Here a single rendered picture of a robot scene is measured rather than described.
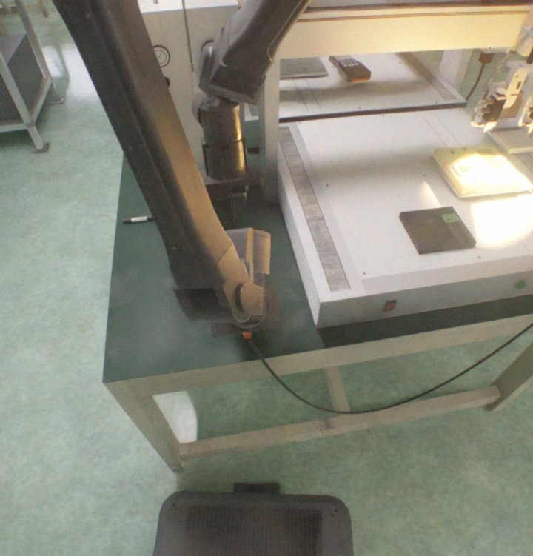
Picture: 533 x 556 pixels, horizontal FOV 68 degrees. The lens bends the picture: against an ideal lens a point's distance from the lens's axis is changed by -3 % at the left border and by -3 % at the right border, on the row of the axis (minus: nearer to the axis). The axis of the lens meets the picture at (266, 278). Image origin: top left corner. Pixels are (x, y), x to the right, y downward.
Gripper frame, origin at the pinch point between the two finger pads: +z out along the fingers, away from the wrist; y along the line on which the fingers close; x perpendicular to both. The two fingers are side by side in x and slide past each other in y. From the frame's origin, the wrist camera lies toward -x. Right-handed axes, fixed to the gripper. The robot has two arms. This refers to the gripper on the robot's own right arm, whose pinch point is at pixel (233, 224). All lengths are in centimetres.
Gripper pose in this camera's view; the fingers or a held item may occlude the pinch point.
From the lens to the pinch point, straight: 69.5
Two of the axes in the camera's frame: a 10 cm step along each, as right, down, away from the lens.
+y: -9.8, 1.6, -1.2
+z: 0.6, 8.0, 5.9
